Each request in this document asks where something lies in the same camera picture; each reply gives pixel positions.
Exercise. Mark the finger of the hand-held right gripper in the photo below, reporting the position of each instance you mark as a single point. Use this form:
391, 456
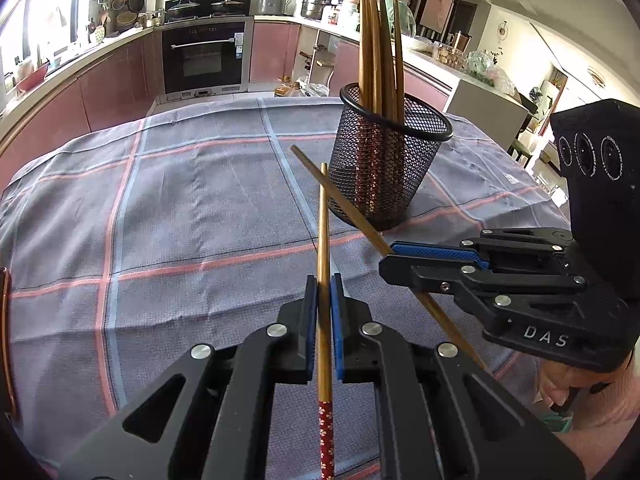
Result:
400, 272
435, 252

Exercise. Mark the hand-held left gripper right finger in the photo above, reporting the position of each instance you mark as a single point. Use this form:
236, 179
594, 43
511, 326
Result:
337, 335

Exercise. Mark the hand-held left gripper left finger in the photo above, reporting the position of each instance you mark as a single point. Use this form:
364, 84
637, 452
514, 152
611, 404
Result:
311, 335

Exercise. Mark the black mesh utensil holder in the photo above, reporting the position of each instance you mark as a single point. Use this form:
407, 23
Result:
430, 160

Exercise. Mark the bundle of wooden chopsticks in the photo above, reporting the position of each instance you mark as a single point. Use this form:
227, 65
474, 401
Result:
370, 60

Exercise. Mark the person's right forearm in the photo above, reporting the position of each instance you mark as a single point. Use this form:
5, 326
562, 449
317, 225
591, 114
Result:
610, 410

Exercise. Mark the person's right hand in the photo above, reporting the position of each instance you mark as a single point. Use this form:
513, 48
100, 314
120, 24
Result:
557, 385

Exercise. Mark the white kitchen island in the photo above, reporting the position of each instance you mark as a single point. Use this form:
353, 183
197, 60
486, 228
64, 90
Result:
485, 105

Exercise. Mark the grey plaid tablecloth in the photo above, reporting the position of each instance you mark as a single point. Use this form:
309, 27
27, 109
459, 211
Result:
175, 210

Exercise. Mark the glass jars tray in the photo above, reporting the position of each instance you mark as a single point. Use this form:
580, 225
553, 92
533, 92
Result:
447, 52

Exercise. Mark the clear plastic bag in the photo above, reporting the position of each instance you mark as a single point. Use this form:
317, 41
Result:
315, 89

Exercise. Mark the pink framed picture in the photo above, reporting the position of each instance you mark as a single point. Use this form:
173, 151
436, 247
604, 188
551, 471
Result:
437, 7

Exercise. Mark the steel stock pot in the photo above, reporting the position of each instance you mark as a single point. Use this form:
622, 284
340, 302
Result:
315, 7

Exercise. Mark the black built-in oven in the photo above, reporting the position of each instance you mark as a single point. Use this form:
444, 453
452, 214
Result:
205, 60

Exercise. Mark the silver countertop appliance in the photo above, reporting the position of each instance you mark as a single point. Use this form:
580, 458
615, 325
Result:
275, 5

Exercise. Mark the pan with glass lid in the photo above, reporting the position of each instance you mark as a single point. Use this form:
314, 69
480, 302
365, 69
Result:
182, 6
229, 4

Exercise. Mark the pink kitchen base cabinets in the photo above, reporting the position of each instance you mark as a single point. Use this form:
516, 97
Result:
110, 80

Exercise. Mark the dotted ceramic jar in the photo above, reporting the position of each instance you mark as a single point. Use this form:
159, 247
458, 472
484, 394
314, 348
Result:
98, 34

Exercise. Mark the red bowl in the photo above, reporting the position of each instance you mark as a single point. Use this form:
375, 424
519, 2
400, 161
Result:
32, 77

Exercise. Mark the hanging kitchen utensil rack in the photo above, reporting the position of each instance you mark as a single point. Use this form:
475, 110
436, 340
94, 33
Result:
125, 0

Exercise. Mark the kitchen window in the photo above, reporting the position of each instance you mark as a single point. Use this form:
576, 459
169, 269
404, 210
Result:
40, 5

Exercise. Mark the brown wooden rail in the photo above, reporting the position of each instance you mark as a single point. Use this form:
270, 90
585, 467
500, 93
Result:
5, 320

